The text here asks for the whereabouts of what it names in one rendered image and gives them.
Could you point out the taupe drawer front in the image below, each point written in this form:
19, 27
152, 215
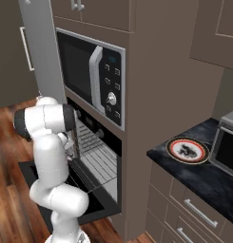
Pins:
173, 218
184, 193

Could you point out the black and silver microwave oven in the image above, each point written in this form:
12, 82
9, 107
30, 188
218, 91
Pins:
112, 76

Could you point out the taupe base cabinet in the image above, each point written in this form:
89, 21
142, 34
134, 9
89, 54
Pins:
159, 180

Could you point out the silver toaster oven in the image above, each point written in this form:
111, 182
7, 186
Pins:
227, 148

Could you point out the taupe upper cupboard door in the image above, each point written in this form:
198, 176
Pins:
105, 12
62, 9

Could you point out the black oven knob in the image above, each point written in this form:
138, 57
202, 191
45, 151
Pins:
78, 113
100, 133

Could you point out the silver microwave knob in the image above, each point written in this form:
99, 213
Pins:
111, 99

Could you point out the black built-in oven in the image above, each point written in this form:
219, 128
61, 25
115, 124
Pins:
89, 121

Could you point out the taupe wall cupboard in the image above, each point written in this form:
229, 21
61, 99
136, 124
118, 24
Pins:
209, 34

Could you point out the black microwave door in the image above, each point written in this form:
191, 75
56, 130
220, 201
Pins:
73, 66

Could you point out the white plate with red rim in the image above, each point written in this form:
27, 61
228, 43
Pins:
173, 152

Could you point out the taupe tall cabinet housing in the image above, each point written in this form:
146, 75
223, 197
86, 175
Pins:
162, 79

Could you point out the black oven door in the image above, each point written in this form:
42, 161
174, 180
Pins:
99, 207

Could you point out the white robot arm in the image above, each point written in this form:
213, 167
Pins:
48, 164

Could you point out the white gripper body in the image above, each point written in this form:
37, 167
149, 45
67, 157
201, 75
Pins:
69, 146

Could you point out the grey fridge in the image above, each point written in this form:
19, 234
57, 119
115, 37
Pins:
45, 47

